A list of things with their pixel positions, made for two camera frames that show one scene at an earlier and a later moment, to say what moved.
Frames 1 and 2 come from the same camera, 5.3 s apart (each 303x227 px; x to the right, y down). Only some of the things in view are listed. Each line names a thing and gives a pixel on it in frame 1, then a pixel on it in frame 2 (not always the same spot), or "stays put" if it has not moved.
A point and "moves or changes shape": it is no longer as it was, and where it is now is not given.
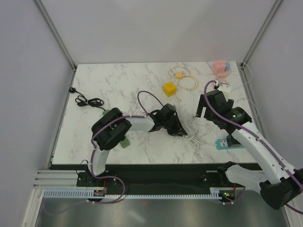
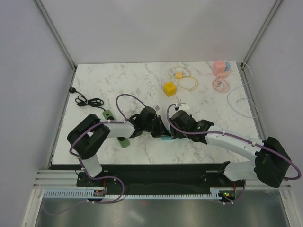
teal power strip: (222, 144) moves or changes shape
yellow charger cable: (184, 76) stays put
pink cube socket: (219, 67) stays put
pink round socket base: (223, 75) stays put
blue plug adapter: (228, 66) stays put
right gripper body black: (209, 115) to (178, 133)
